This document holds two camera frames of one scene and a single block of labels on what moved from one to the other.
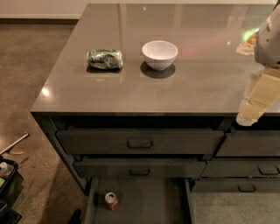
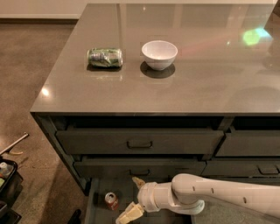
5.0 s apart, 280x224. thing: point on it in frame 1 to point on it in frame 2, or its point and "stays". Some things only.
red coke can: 111,201 stays
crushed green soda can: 105,59 stays
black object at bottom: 75,218 stays
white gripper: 269,44 to 144,194
